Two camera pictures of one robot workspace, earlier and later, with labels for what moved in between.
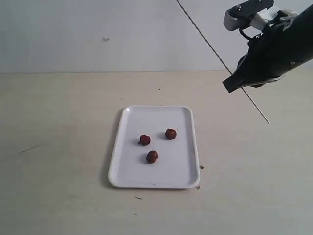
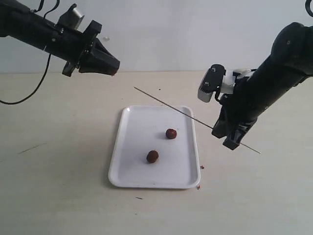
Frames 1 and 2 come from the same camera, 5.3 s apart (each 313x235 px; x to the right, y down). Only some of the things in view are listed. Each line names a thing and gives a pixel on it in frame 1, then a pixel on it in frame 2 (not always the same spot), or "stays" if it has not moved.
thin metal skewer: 225,63 -> 191,117
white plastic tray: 155,147 stays
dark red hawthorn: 151,156 stays
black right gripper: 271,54 -> 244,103
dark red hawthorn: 170,133 stays
